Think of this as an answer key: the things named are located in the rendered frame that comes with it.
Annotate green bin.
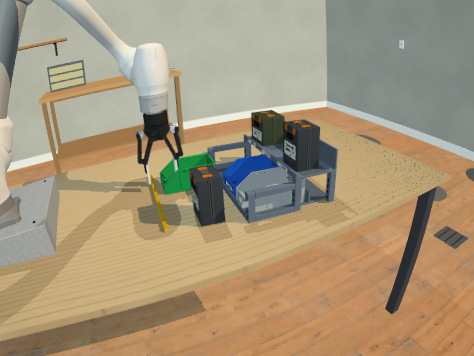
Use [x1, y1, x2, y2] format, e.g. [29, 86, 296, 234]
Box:
[160, 153, 216, 195]

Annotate yellow bar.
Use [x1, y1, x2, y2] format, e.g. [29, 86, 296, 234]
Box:
[150, 174, 168, 232]

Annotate blue open bin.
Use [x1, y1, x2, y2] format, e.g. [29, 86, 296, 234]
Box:
[224, 154, 279, 197]

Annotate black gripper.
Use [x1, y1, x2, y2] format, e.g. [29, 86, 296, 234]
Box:
[136, 110, 183, 184]

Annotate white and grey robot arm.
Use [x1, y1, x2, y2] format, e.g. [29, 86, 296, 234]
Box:
[0, 0, 169, 229]

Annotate grey open bin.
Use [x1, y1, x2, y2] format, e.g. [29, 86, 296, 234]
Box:
[237, 167, 306, 212]

